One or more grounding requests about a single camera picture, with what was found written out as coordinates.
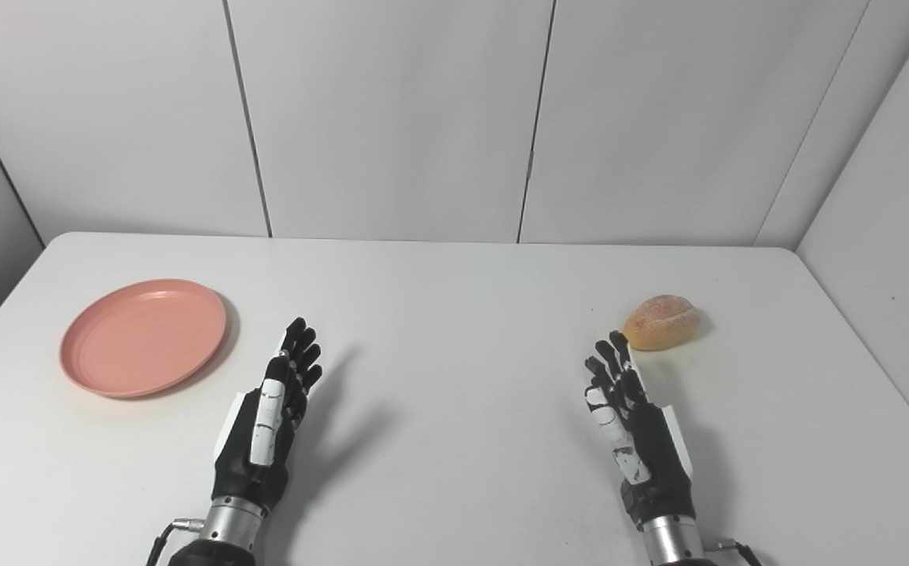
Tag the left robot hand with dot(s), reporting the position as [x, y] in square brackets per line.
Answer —
[254, 444]

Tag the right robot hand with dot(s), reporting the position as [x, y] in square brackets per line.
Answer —
[647, 448]

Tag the brown bread roll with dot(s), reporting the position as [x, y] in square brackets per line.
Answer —
[661, 321]

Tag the pink round plate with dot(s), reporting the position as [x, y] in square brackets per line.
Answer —
[144, 337]

